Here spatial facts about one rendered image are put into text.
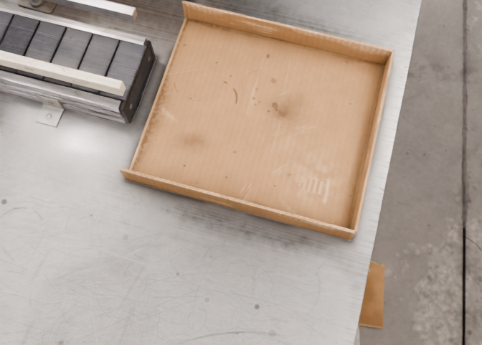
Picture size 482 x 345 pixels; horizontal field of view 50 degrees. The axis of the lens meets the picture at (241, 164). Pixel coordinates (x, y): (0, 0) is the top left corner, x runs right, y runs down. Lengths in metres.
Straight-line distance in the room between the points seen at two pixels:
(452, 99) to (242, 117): 1.15
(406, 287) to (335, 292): 0.90
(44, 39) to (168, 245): 0.32
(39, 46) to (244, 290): 0.42
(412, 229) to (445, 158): 0.25
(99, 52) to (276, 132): 0.26
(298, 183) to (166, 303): 0.22
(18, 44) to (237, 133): 0.32
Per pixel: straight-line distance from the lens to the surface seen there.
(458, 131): 1.73
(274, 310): 0.65
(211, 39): 0.77
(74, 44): 0.74
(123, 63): 0.71
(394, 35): 0.81
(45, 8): 0.85
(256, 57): 0.75
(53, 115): 0.76
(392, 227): 1.57
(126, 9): 0.65
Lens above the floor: 1.48
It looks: 71 degrees down
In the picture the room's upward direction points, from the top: 1 degrees counter-clockwise
